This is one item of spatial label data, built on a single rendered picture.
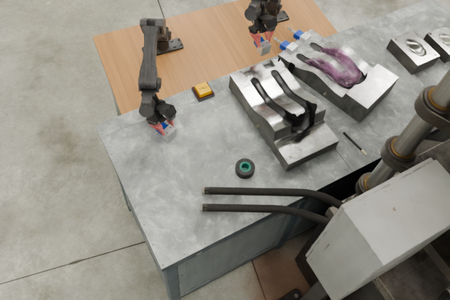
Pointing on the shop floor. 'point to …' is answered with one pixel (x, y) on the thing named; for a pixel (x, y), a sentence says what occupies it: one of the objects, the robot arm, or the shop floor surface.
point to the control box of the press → (379, 231)
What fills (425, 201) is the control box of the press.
